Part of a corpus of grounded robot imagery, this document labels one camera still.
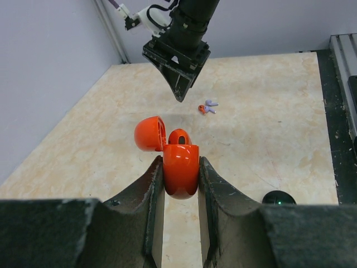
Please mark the orange earbud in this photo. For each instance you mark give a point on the orange earbud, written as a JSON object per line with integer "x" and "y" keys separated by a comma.
{"x": 202, "y": 109}
{"x": 179, "y": 137}

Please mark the left aluminium frame post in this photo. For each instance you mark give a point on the left aluminium frame post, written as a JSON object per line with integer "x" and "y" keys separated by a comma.
{"x": 111, "y": 31}

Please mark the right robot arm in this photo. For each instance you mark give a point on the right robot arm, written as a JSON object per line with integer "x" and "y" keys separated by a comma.
{"x": 189, "y": 22}

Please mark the orange earbud charging case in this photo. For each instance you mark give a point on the orange earbud charging case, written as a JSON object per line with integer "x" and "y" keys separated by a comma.
{"x": 180, "y": 162}

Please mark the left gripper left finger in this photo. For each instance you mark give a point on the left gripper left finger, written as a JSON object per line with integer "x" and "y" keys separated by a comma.
{"x": 138, "y": 220}

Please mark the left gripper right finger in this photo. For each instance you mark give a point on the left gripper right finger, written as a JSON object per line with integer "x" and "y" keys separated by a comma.
{"x": 227, "y": 226}

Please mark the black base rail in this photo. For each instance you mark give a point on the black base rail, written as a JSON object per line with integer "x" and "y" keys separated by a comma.
{"x": 337, "y": 66}

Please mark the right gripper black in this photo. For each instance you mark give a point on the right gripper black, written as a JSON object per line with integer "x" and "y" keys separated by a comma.
{"x": 179, "y": 67}

